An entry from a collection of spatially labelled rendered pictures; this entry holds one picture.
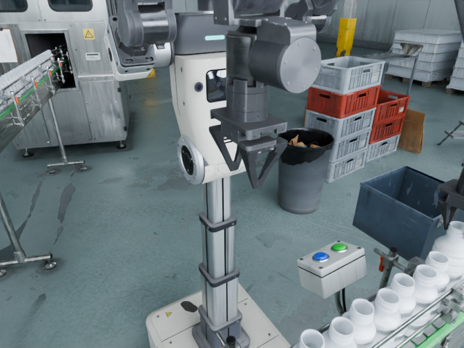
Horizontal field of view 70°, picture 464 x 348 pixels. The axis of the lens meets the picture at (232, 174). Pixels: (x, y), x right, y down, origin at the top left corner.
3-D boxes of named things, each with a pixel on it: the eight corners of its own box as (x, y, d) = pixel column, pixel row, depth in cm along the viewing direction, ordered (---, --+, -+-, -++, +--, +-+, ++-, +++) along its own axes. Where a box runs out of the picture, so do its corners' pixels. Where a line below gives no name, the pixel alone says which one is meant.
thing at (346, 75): (344, 94, 286) (348, 68, 276) (306, 85, 315) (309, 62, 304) (381, 84, 320) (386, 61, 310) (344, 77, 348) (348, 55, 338)
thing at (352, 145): (332, 163, 318) (335, 142, 307) (300, 150, 347) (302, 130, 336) (368, 148, 351) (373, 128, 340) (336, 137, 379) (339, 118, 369)
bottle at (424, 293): (413, 344, 68) (435, 288, 60) (386, 324, 73) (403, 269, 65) (427, 329, 72) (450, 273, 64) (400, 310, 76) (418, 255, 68)
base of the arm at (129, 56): (156, 64, 83) (143, 17, 83) (165, 51, 76) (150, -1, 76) (121, 68, 79) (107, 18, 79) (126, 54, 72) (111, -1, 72)
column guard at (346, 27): (342, 59, 980) (349, 18, 929) (333, 57, 1010) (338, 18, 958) (351, 58, 999) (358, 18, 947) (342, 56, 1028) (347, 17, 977)
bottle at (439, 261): (407, 296, 79) (423, 243, 71) (436, 307, 76) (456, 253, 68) (403, 315, 75) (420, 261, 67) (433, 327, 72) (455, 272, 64)
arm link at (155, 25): (148, 17, 76) (125, 18, 74) (159, -8, 67) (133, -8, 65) (159, 56, 77) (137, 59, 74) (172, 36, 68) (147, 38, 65)
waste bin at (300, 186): (295, 224, 270) (303, 152, 240) (262, 199, 304) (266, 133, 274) (335, 208, 291) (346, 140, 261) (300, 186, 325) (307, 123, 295)
